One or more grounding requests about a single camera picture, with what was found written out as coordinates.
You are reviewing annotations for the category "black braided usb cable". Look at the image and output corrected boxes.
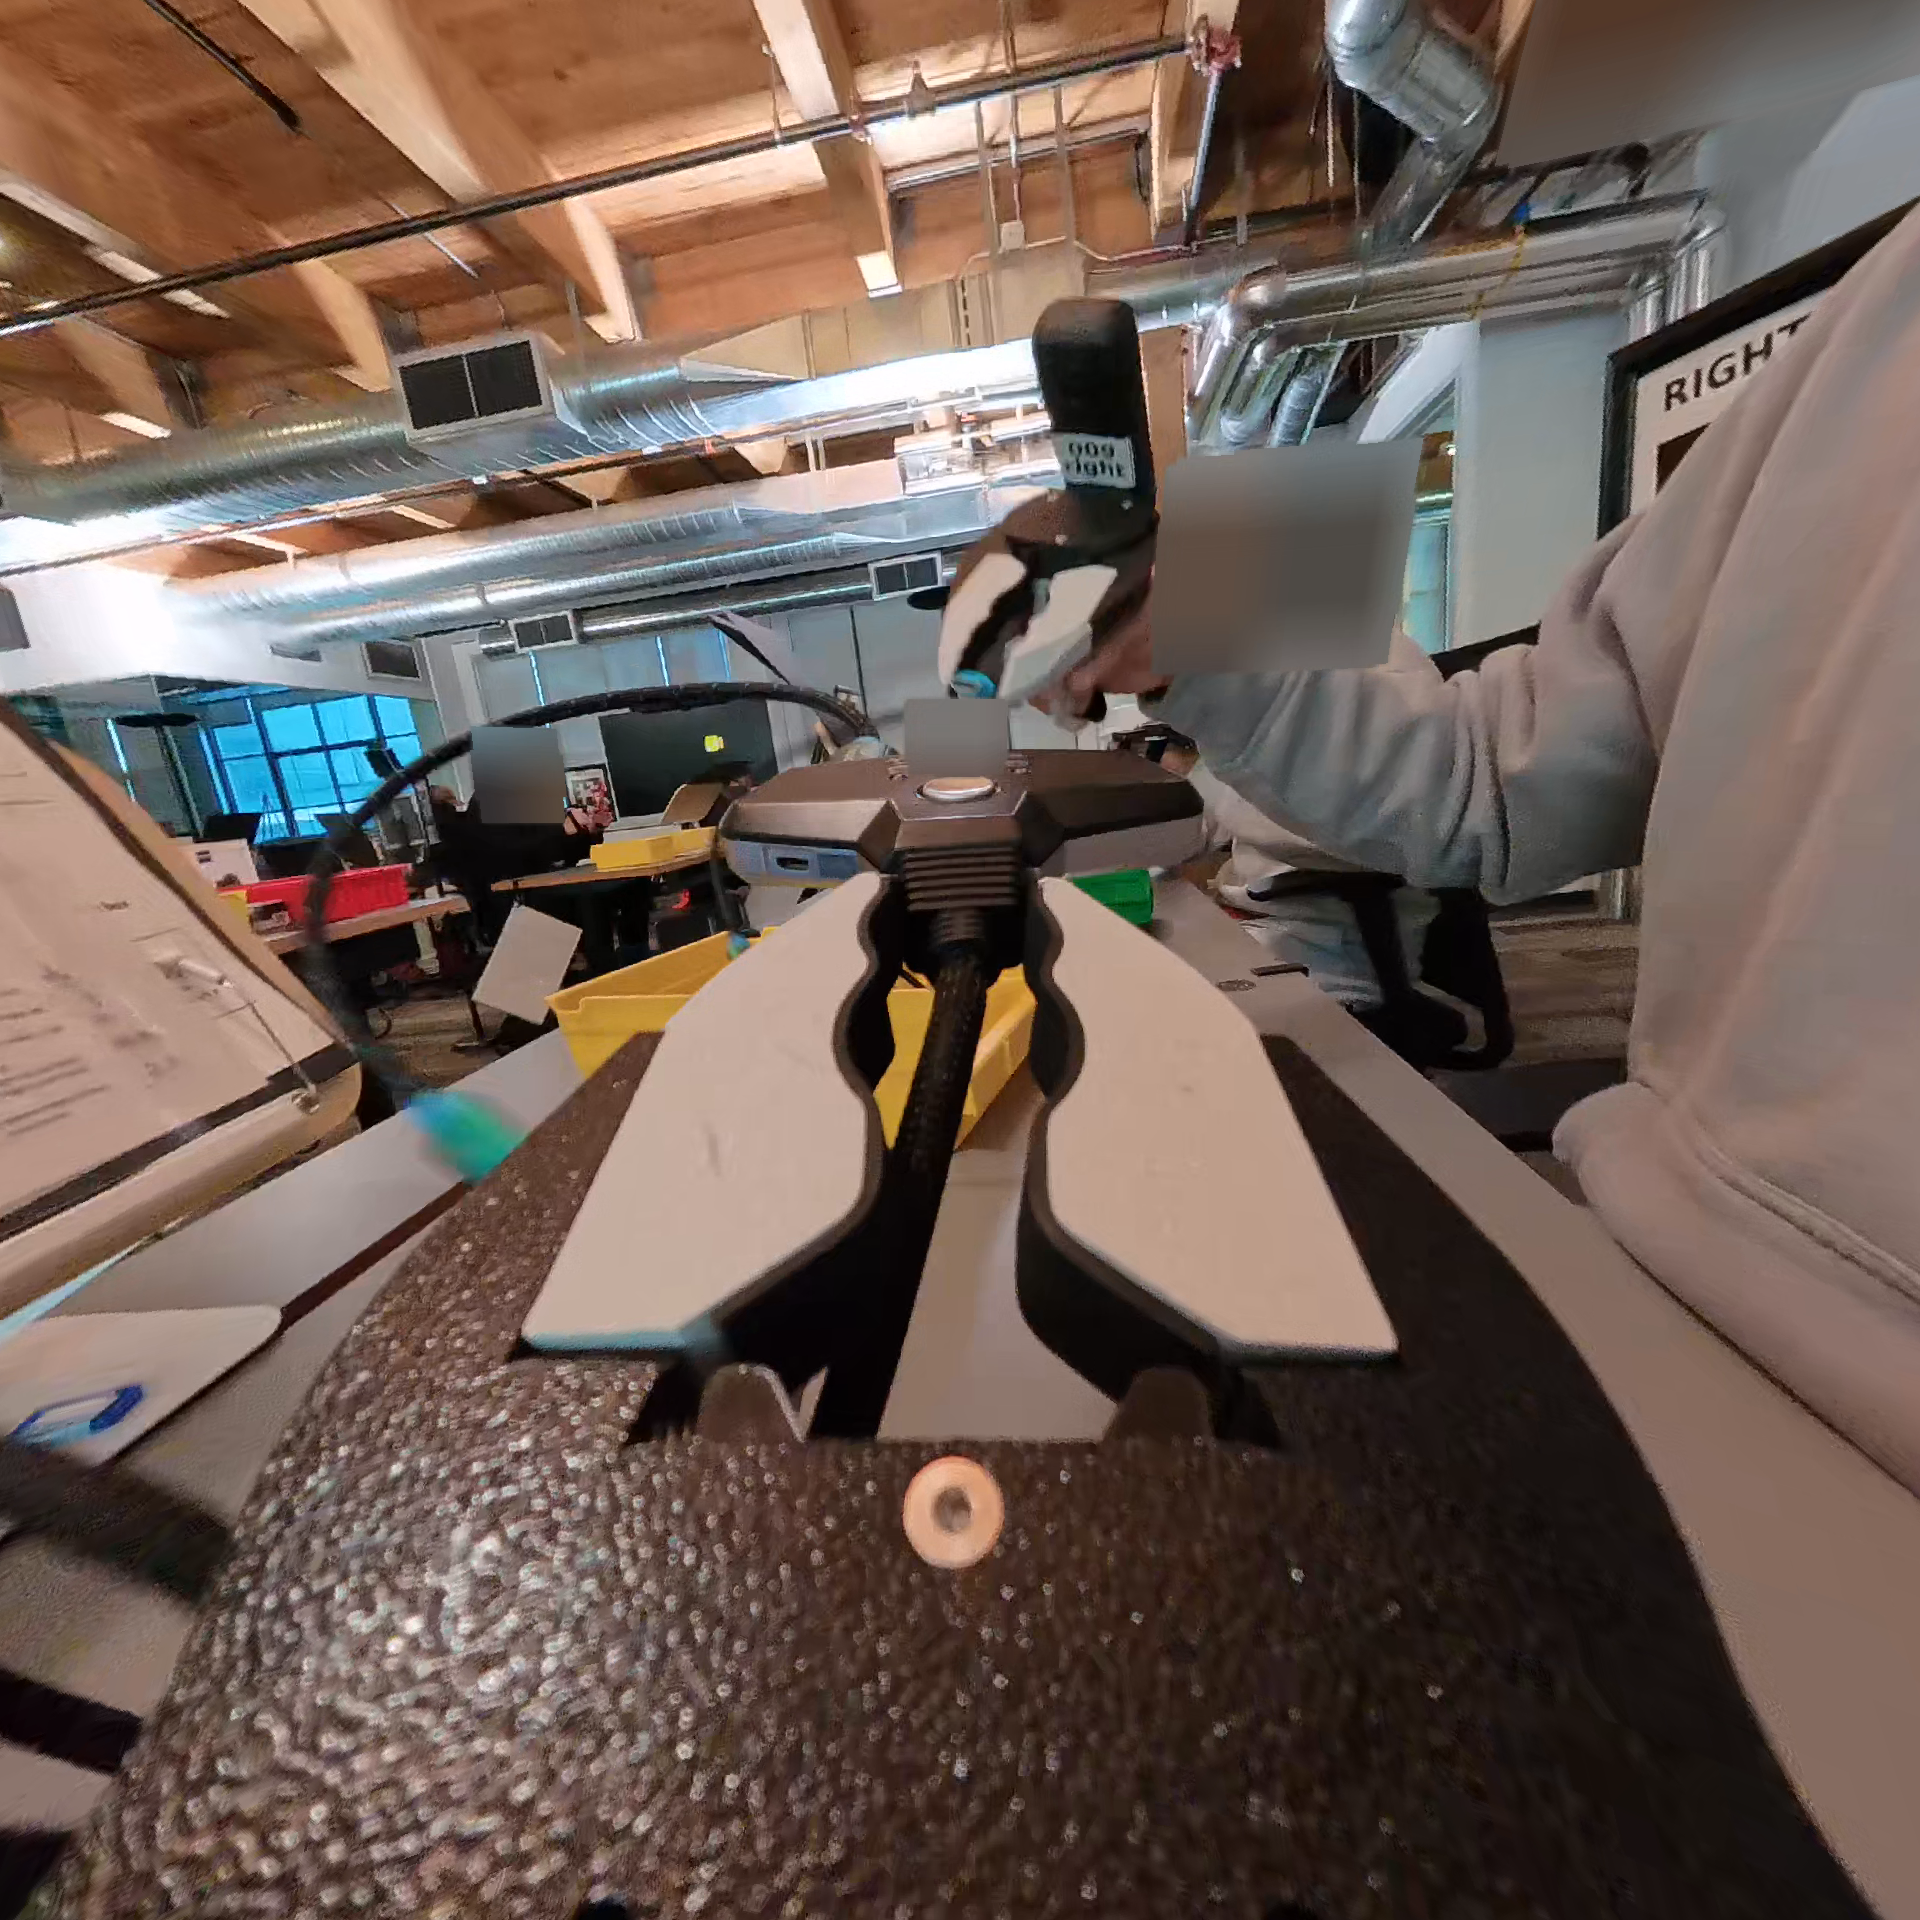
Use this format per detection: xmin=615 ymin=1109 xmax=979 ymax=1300
xmin=298 ymin=659 xmax=999 ymax=1186

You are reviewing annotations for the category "person's right forearm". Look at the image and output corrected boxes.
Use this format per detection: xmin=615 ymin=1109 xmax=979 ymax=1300
xmin=1154 ymin=554 xmax=1681 ymax=908

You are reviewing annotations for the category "red plastic bin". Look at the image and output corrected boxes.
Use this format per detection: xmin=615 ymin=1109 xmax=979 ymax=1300
xmin=239 ymin=867 xmax=408 ymax=920

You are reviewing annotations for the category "person's grey hoodie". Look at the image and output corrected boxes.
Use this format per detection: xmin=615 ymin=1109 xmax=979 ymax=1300
xmin=1551 ymin=194 xmax=1920 ymax=1502

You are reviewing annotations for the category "person's right hand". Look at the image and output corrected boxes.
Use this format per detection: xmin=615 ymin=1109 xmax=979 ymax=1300
xmin=1054 ymin=588 xmax=1189 ymax=731

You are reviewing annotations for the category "silver ventilation duct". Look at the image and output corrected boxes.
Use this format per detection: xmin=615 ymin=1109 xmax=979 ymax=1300
xmin=0 ymin=336 xmax=1052 ymax=519
xmin=178 ymin=495 xmax=991 ymax=617

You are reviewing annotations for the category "wooden work table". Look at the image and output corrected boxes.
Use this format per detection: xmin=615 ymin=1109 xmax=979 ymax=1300
xmin=255 ymin=897 xmax=473 ymax=1036

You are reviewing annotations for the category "thick braided hub cable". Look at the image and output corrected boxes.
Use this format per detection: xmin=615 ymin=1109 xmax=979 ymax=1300
xmin=0 ymin=914 xmax=1003 ymax=1778

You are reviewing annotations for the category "blue lit window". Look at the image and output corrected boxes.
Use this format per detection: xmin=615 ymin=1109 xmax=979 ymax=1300
xmin=111 ymin=692 xmax=422 ymax=841

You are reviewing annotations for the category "black framed wall poster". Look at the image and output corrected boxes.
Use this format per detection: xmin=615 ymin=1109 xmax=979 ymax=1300
xmin=1597 ymin=224 xmax=1894 ymax=539

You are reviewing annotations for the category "black office chair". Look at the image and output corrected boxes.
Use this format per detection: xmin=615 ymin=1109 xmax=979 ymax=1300
xmin=1245 ymin=867 xmax=1516 ymax=1074

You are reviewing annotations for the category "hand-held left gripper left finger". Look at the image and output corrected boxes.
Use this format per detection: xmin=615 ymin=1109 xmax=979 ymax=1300
xmin=519 ymin=869 xmax=892 ymax=1351

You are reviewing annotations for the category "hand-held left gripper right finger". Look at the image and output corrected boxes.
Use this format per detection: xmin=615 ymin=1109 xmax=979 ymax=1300
xmin=1016 ymin=873 xmax=1400 ymax=1361

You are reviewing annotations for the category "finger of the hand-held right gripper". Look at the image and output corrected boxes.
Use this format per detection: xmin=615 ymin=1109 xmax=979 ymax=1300
xmin=993 ymin=570 xmax=1111 ymax=706
xmin=936 ymin=546 xmax=1036 ymax=688

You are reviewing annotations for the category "black wall screen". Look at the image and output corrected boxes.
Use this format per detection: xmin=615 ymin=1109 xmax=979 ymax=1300
xmin=599 ymin=704 xmax=772 ymax=818

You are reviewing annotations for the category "wooden display board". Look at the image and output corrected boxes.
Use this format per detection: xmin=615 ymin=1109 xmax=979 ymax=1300
xmin=0 ymin=704 xmax=365 ymax=1314

